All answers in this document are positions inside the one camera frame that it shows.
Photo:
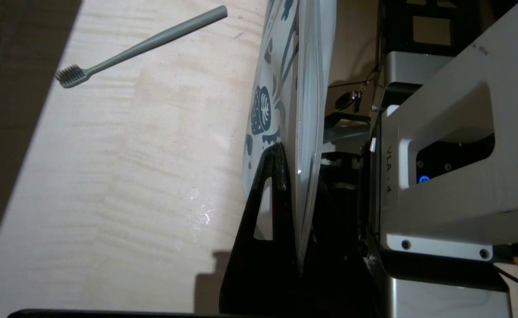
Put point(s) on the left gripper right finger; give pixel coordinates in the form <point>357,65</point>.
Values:
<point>338,274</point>

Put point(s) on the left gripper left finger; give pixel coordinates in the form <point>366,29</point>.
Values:
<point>263,274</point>

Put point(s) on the white blue plastic wrapper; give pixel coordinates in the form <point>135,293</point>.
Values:
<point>307,110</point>

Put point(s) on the pale green toothbrush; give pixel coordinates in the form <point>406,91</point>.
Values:
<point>153,39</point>

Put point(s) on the grey robot torso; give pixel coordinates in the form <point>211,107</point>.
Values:
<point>453,212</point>

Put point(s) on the black key bunch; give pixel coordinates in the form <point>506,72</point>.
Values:
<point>345,100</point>

